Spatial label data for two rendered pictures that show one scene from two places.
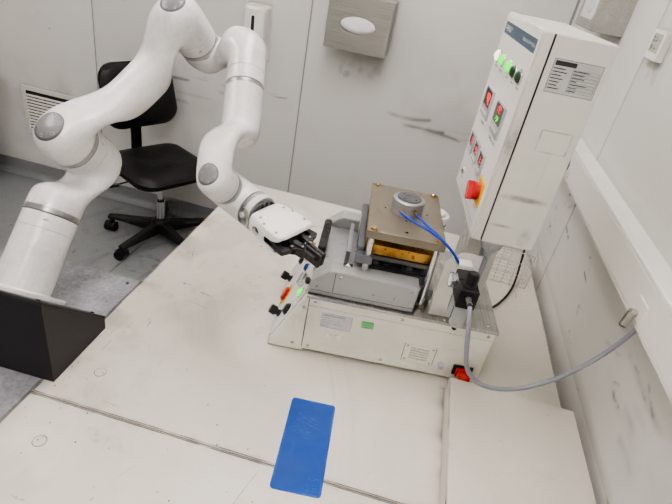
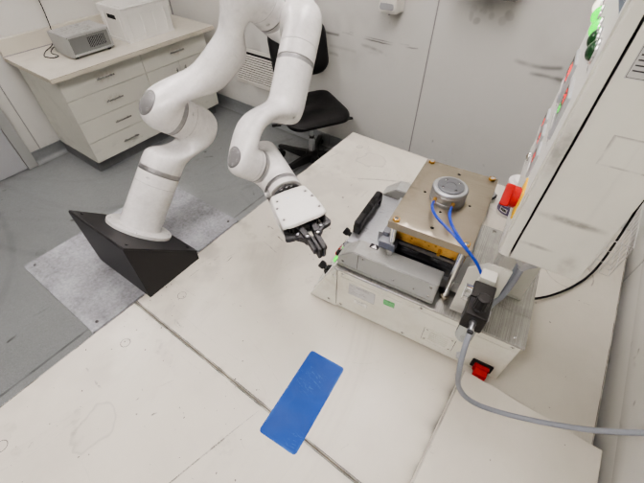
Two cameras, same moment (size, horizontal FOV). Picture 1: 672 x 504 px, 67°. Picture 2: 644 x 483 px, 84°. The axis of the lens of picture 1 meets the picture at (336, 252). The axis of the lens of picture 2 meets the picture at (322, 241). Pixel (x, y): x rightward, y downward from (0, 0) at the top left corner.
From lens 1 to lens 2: 0.48 m
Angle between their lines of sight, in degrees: 27
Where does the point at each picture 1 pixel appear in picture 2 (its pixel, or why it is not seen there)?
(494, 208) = (529, 226)
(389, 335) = (409, 316)
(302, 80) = (433, 30)
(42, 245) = (146, 196)
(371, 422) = (370, 393)
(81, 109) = (169, 86)
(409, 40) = not seen: outside the picture
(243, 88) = (287, 65)
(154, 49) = (223, 26)
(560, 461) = not seen: outside the picture
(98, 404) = (171, 322)
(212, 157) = (238, 141)
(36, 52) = not seen: hidden behind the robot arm
